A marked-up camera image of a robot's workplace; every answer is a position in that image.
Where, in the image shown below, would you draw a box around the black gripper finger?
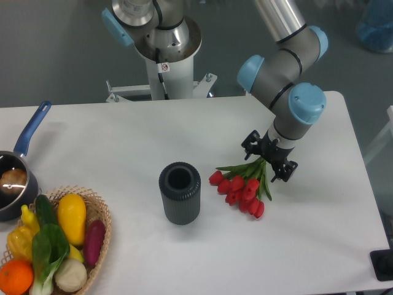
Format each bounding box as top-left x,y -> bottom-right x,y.
241,130 -> 262,160
271,159 -> 298,183

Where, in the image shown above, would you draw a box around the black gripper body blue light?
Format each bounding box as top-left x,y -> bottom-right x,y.
258,134 -> 294,167

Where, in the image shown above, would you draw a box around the red tulip bouquet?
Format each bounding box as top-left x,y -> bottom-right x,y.
208,157 -> 272,219

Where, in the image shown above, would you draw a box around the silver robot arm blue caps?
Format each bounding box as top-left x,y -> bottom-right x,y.
101,1 -> 329,181

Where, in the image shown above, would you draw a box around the dark grey ribbed vase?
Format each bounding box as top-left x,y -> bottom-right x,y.
158,162 -> 201,225

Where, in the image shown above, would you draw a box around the black device at table edge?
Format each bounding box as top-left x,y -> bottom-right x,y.
370,249 -> 392,281

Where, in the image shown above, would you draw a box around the blue translucent container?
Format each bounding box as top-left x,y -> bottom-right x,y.
356,0 -> 392,53

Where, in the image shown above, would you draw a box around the woven wicker basket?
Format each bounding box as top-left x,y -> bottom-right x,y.
1,186 -> 111,294

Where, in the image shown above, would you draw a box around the purple eggplant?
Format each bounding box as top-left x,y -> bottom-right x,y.
83,219 -> 106,266

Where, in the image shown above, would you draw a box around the yellow squash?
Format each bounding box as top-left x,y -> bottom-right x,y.
57,194 -> 87,247

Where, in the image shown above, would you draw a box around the dark green cucumber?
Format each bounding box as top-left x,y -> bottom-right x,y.
34,194 -> 58,228

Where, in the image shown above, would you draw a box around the green bok choy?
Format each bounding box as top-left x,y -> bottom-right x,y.
29,224 -> 69,294

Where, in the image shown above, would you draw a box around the bread roll in pan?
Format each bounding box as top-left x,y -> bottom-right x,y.
1,168 -> 27,195

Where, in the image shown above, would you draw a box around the yellow bell pepper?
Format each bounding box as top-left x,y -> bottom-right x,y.
7,226 -> 34,262

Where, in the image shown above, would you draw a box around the orange fruit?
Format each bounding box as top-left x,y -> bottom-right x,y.
1,259 -> 34,294

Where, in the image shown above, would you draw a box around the white frame at right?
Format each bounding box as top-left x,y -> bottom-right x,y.
363,105 -> 392,165

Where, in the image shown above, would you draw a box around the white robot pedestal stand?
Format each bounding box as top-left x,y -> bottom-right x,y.
102,9 -> 217,100

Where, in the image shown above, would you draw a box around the black cable on pedestal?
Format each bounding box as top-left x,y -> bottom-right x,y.
154,48 -> 170,100

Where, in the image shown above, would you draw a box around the blue handled saucepan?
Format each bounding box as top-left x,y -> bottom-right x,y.
1,101 -> 52,221

